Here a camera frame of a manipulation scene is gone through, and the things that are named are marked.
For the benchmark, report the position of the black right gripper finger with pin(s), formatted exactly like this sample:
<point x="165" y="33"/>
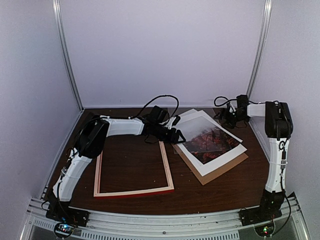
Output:
<point x="218" y="116"/>
<point x="229" y="125"/>

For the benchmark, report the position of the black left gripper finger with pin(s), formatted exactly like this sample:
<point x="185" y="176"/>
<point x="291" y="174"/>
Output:
<point x="176" y="120"/>
<point x="178" y="137"/>

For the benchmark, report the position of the red landscape photo print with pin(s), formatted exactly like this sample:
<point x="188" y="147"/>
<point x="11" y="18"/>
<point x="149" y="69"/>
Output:
<point x="207" y="162"/>

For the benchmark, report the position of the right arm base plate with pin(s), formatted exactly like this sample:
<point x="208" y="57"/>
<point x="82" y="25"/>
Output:
<point x="254" y="216"/>

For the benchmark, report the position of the brown backing board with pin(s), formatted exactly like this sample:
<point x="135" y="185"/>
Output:
<point x="216" y="172"/>

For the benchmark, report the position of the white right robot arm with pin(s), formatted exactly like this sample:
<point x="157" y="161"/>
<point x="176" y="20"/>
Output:
<point x="278" y="127"/>

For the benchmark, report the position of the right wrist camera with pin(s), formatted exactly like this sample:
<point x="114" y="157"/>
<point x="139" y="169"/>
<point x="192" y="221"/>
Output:
<point x="231" y="108"/>

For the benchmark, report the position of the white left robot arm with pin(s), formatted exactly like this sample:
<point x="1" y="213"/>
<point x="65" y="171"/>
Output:
<point x="90" y="141"/>

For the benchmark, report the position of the aluminium front rail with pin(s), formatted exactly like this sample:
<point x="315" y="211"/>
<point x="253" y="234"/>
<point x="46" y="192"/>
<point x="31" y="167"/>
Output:
<point x="223" y="225"/>

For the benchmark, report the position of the pink wooden picture frame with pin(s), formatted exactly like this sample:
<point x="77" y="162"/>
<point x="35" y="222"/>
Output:
<point x="134" y="193"/>

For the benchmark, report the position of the left aluminium corner post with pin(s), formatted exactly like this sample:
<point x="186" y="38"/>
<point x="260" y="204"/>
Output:
<point x="66" y="57"/>

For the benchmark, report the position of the right aluminium corner post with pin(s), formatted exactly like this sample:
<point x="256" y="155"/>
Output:
<point x="264" y="30"/>

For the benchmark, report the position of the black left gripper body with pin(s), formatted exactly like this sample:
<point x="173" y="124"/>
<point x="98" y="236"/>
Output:
<point x="163" y="136"/>

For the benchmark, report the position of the clear acrylic sheet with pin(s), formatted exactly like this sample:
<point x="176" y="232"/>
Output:
<point x="216" y="142"/>

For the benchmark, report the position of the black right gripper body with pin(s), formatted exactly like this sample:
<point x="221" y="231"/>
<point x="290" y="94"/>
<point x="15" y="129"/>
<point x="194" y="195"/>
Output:
<point x="235" y="116"/>

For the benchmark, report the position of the aluminium corner post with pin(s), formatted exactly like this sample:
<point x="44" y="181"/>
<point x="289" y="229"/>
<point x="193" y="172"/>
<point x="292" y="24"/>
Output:
<point x="66" y="57"/>
<point x="264" y="30"/>

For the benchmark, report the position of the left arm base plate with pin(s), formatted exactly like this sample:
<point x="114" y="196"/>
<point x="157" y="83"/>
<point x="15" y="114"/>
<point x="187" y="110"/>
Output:
<point x="71" y="216"/>

